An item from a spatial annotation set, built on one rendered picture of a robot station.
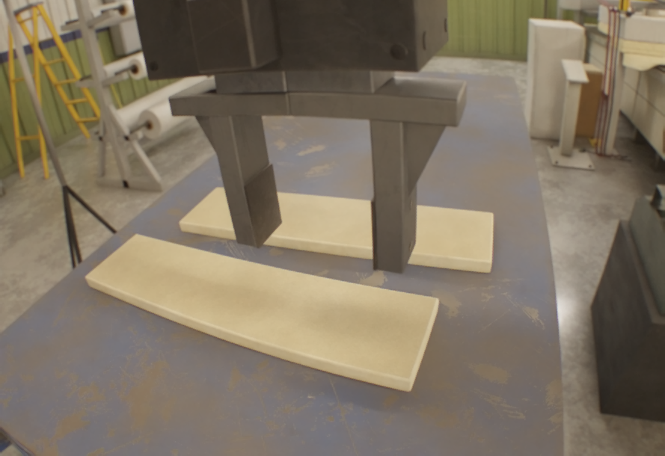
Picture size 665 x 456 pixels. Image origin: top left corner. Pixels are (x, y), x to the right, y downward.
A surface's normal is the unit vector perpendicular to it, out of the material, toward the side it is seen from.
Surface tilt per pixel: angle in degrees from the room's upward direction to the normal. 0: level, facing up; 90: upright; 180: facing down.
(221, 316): 0
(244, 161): 90
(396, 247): 90
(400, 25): 90
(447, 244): 0
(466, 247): 0
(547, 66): 90
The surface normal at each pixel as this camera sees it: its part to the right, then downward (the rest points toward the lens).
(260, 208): 0.90, 0.13
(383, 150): -0.41, 0.50
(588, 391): -0.11, -0.86
